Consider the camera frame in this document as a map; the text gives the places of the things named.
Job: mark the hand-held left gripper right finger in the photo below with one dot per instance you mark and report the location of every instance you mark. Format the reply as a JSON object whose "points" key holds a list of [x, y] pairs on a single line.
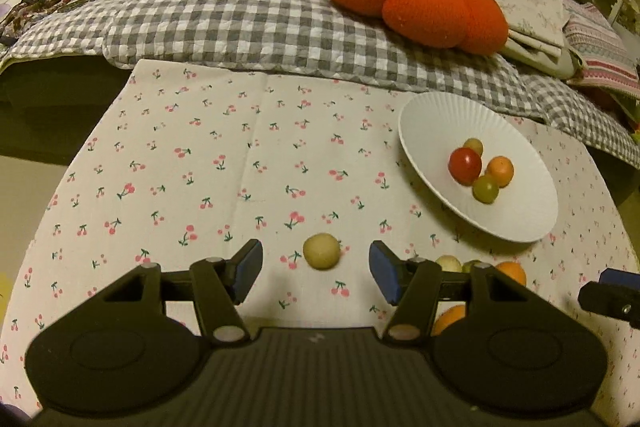
{"points": [[382, 272]]}

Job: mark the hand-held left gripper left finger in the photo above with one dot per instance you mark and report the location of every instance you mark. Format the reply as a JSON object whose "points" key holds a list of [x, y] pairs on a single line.
{"points": [[250, 268]]}

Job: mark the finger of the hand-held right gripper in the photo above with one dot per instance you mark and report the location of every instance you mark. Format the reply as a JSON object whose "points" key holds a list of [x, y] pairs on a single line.
{"points": [[610, 299]]}

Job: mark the pale yellow cherry tomato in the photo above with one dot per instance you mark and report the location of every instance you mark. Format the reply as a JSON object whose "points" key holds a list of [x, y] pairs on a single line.
{"points": [[322, 251], [449, 262]]}

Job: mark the white ribbed plate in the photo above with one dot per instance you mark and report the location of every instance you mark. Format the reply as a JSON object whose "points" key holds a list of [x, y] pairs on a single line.
{"points": [[520, 207]]}

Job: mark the orange cherry tomato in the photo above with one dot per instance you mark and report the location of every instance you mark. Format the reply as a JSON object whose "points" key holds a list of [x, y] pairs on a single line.
{"points": [[446, 320], [512, 273], [500, 170]]}

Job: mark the green cherry tomato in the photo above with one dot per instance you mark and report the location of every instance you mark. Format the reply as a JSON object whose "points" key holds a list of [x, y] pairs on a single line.
{"points": [[470, 265], [485, 189], [474, 145]]}

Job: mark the cherry print tablecloth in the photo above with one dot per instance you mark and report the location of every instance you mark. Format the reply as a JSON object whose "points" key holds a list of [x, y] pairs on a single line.
{"points": [[200, 167]]}

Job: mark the red cherry tomato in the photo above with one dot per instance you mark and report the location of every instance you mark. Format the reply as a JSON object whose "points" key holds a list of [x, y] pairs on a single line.
{"points": [[465, 165]]}

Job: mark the grey gingham blanket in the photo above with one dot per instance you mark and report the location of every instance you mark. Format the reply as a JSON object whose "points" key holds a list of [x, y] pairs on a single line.
{"points": [[260, 19]]}

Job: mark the pink striped blanket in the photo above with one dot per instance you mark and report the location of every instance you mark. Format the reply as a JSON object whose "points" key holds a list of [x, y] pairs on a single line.
{"points": [[602, 44]]}

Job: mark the folded pale floral cloth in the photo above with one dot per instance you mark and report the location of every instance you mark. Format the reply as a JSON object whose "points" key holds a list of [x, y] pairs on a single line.
{"points": [[535, 19]]}

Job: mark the dark floral cloth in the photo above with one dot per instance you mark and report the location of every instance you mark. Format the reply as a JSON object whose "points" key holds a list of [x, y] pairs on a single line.
{"points": [[35, 4]]}

